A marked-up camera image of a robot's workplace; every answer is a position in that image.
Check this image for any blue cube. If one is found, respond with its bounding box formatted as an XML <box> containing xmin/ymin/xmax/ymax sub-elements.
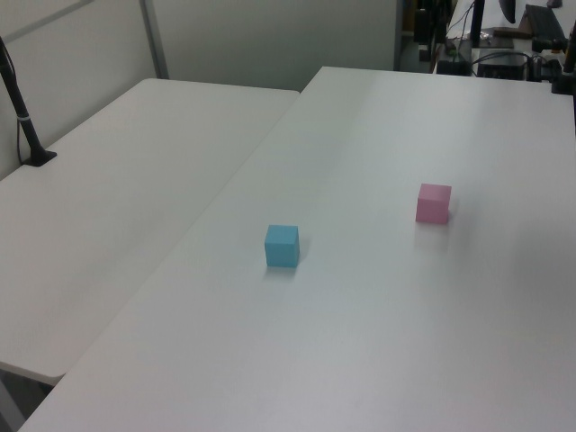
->
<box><xmin>264</xmin><ymin>224</ymin><xmax>301</xmax><ymax>269</ymax></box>

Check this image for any pink cube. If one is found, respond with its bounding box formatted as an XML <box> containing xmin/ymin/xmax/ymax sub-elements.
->
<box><xmin>414</xmin><ymin>182</ymin><xmax>453</xmax><ymax>224</ymax></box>

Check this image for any white side table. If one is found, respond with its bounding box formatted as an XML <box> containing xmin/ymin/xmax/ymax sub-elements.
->
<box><xmin>0</xmin><ymin>77</ymin><xmax>302</xmax><ymax>386</ymax></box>

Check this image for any small black box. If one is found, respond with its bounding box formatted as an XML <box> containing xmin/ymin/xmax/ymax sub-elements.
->
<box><xmin>435</xmin><ymin>58</ymin><xmax>470</xmax><ymax>77</ymax></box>

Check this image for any black upright box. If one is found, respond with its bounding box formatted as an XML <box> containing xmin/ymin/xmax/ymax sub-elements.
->
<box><xmin>413</xmin><ymin>8</ymin><xmax>431</xmax><ymax>45</ymax></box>

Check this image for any black electronics box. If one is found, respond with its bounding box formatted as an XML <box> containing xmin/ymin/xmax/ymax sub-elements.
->
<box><xmin>476</xmin><ymin>52</ymin><xmax>528</xmax><ymax>81</ymax></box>

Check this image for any black vertical stand pole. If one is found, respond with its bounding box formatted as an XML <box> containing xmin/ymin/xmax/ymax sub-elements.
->
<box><xmin>471</xmin><ymin>0</ymin><xmax>486</xmax><ymax>49</ymax></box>

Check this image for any dark curved object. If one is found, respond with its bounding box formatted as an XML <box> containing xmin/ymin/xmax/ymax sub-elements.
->
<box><xmin>498</xmin><ymin>0</ymin><xmax>519</xmax><ymax>24</ymax></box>

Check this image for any dark grey metal post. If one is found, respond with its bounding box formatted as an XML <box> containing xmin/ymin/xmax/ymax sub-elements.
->
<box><xmin>393</xmin><ymin>0</ymin><xmax>409</xmax><ymax>72</ymax></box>

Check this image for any black camera stand pole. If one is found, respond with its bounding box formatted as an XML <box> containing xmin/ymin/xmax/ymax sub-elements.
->
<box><xmin>0</xmin><ymin>35</ymin><xmax>59</xmax><ymax>168</ymax></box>

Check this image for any thin black stand cable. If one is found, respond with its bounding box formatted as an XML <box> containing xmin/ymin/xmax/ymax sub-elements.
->
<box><xmin>0</xmin><ymin>42</ymin><xmax>24</xmax><ymax>164</ymax></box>

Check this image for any black cylindrical lens mount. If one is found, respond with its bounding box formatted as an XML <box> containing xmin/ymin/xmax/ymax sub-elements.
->
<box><xmin>531</xmin><ymin>38</ymin><xmax>566</xmax><ymax>53</ymax></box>

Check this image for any black clamp mount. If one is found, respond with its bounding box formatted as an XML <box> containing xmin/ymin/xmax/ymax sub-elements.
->
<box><xmin>551</xmin><ymin>24</ymin><xmax>576</xmax><ymax>96</ymax></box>

